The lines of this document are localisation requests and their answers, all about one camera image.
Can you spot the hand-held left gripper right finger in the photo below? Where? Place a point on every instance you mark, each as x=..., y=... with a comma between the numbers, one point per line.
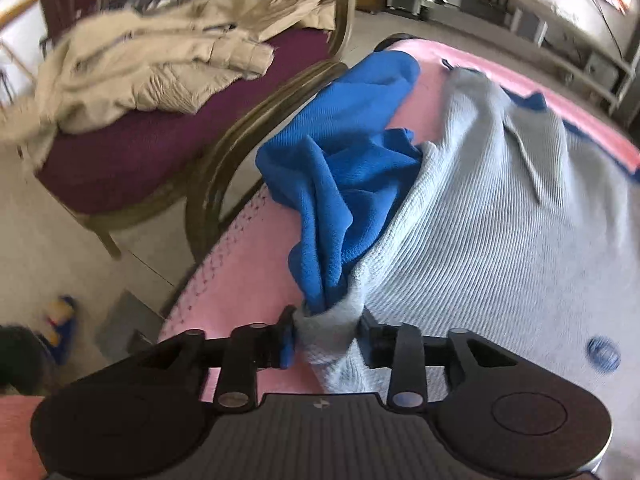
x=369, y=345

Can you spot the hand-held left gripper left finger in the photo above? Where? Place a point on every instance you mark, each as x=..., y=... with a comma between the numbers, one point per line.
x=286, y=352

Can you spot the grey and blue sweatshirt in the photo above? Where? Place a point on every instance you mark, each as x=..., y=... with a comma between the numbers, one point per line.
x=475, y=240

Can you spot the pink blanket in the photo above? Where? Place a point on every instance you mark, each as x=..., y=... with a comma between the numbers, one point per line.
x=240, y=270

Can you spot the grey block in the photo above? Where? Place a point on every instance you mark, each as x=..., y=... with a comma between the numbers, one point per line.
x=127, y=322

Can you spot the blue and yellow toy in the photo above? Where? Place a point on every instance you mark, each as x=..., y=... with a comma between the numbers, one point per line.
x=59, y=327

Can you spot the dark cloth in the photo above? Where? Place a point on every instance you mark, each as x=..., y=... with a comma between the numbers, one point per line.
x=17, y=360

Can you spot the person's pink fleece clothing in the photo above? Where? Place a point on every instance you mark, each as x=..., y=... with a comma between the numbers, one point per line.
x=17, y=435

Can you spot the beige jacket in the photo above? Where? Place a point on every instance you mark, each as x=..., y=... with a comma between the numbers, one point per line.
x=125, y=70

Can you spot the metal shelf rack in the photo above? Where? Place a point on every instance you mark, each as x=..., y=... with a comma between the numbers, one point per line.
x=550, y=12

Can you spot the maroon chair with gold frame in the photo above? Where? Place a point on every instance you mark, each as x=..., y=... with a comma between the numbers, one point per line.
x=150, y=160

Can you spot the wooden stick frame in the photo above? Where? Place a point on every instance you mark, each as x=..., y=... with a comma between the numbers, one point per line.
x=12, y=67

